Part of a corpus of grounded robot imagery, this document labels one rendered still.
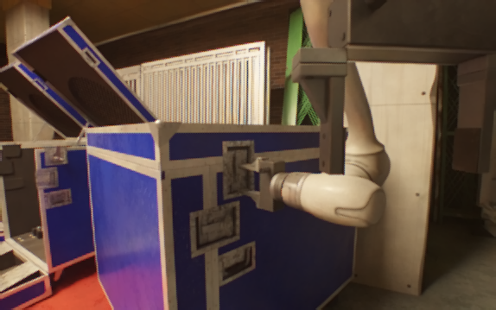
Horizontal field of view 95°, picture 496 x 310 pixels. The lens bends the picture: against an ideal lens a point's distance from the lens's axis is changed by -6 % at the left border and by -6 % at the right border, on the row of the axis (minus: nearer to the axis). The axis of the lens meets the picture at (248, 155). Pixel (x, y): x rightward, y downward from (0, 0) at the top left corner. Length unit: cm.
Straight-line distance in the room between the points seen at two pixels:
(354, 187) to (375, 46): 33
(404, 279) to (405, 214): 44
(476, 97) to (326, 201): 31
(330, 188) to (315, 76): 33
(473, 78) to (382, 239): 163
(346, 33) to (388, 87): 153
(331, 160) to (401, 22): 12
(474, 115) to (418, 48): 9
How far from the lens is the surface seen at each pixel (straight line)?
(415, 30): 24
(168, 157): 62
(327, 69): 21
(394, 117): 173
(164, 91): 377
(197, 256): 73
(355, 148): 61
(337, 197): 50
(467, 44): 26
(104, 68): 210
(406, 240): 187
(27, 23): 504
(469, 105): 29
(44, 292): 211
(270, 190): 63
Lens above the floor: 105
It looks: 6 degrees down
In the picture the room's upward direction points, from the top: straight up
